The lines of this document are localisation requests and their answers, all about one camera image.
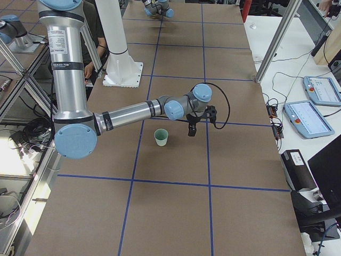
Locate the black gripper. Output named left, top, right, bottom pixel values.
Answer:
left=186, top=113, right=206, bottom=137

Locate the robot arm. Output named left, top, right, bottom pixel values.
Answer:
left=142, top=0, right=174, bottom=18
left=38, top=1, right=212, bottom=159

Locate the green plastic cup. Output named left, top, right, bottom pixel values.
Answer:
left=154, top=129, right=168, bottom=147

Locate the black box with label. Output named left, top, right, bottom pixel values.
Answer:
left=281, top=149, right=317, bottom=191

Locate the teach pendant near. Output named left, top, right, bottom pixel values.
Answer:
left=284, top=100, right=335, bottom=139

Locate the teach pendant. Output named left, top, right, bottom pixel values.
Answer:
left=303, top=76, right=340, bottom=107
left=284, top=100, right=335, bottom=139

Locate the teach pendant far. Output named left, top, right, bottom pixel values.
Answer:
left=303, top=76, right=340, bottom=107

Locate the black monitor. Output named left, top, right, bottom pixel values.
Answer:
left=308, top=136, right=340, bottom=218

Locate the seated person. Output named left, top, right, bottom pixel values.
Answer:
left=81, top=1, right=109, bottom=85

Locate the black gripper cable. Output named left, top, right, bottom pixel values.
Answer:
left=205, top=82, right=231, bottom=130

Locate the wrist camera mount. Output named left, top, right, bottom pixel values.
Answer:
left=205, top=106, right=217, bottom=125

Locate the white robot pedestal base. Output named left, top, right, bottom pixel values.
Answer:
left=96, top=0, right=143, bottom=87

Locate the aluminium frame post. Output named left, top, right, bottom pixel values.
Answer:
left=254, top=0, right=302, bottom=84

